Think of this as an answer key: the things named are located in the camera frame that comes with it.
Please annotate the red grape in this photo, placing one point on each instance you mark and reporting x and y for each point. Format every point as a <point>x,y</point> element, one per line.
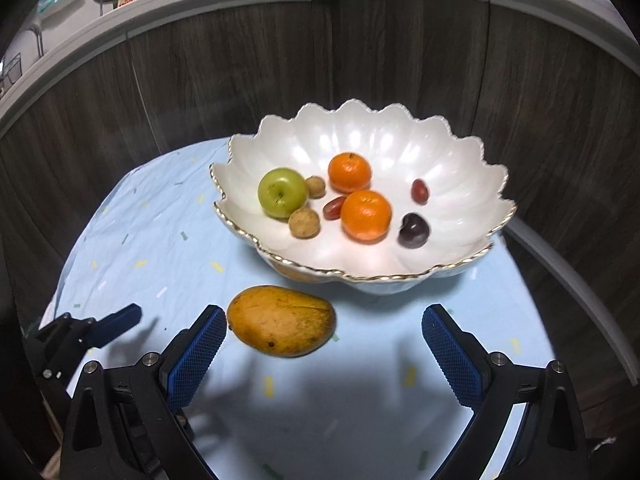
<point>420,192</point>
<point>332,210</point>

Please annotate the white scalloped gold-rimmed bowl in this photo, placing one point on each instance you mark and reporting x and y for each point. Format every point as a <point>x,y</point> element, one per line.
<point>465,211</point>

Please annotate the metal faucet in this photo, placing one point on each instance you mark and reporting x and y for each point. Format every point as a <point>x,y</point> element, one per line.
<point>35,29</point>

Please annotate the orange mandarin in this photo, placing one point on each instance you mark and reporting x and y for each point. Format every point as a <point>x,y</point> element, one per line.
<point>366,216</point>
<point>349,172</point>

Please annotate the light blue patterned tablecloth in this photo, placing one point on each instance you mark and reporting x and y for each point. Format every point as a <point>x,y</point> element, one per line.
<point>311,381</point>

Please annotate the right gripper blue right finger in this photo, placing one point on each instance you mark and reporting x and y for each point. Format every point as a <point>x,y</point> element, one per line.
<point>460,356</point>

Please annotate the green yellow apple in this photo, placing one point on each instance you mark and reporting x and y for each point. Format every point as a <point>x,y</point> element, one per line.
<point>281,192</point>

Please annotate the yellow orange mango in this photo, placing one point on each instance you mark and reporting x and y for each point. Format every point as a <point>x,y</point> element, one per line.
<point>281,322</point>

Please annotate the back orange mandarin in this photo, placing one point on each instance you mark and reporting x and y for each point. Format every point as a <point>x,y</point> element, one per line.
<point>349,172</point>

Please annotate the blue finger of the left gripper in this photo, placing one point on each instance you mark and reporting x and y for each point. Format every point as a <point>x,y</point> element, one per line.
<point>114,325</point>

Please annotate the large brown longan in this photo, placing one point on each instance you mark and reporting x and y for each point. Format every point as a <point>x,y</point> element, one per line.
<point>304,223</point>

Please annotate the front orange mandarin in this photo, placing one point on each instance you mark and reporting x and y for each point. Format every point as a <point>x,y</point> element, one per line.
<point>366,216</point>

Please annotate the dark purple plum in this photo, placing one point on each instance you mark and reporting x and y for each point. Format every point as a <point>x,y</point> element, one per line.
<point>414,231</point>

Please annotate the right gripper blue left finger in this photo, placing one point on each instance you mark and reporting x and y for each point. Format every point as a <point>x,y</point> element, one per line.
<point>187,358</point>

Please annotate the small brown longan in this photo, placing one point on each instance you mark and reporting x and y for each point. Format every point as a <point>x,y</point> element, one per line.
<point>316,187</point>

